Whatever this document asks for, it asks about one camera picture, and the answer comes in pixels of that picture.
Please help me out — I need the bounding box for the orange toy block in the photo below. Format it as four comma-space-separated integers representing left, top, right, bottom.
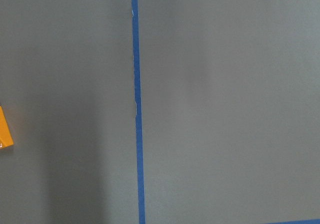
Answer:
0, 107, 14, 149

